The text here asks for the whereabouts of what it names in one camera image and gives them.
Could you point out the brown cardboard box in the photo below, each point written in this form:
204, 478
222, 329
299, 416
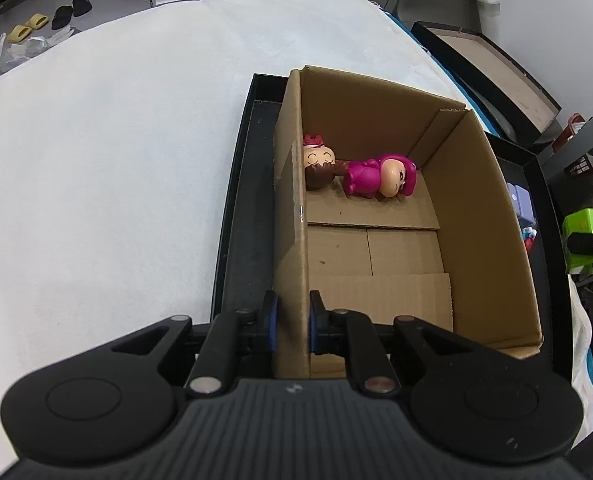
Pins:
401, 255

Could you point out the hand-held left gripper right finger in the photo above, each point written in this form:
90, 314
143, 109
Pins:
315, 325

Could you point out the black tray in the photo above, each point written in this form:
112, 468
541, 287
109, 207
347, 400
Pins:
246, 240

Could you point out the lavender charger plug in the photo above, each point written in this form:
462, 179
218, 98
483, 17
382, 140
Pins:
520, 205

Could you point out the yellow slipper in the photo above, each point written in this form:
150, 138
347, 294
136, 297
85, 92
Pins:
19, 33
39, 22

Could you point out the brown-haired doll figurine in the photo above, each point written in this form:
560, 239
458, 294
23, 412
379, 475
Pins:
319, 165

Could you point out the pink doll figurine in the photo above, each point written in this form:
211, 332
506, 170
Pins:
364, 177

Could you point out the green toy block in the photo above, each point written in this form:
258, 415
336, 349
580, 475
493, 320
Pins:
583, 222

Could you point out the red basket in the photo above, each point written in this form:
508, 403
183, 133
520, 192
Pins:
568, 130

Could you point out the small red white figurine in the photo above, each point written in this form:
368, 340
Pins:
529, 240

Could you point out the white plastic bag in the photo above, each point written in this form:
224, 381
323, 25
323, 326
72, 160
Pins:
19, 52

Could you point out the black storage box grey lid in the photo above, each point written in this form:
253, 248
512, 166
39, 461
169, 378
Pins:
496, 80

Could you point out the black slipper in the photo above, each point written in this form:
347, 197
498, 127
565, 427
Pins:
62, 17
82, 6

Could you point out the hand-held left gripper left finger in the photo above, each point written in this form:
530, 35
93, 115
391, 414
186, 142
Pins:
271, 321

